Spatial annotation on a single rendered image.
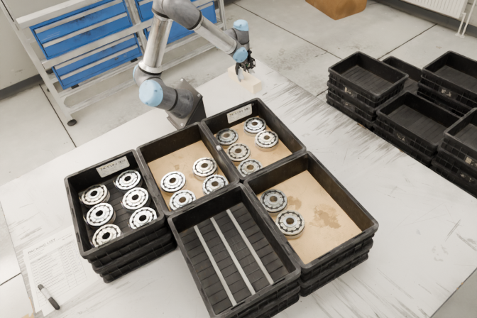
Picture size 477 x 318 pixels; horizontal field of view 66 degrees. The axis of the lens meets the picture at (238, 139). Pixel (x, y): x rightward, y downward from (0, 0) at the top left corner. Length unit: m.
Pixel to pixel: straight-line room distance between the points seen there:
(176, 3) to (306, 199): 0.93
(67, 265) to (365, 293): 1.12
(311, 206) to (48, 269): 1.05
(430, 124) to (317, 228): 1.34
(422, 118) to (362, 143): 0.77
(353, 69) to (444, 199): 1.25
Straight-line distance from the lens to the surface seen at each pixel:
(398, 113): 2.53
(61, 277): 1.65
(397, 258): 1.51
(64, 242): 1.73
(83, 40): 3.20
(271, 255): 1.31
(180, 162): 1.61
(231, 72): 2.20
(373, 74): 2.63
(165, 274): 1.49
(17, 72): 4.14
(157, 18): 1.72
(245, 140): 1.64
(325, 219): 1.39
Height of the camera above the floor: 2.00
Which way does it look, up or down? 45 degrees down
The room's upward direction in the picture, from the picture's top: 8 degrees counter-clockwise
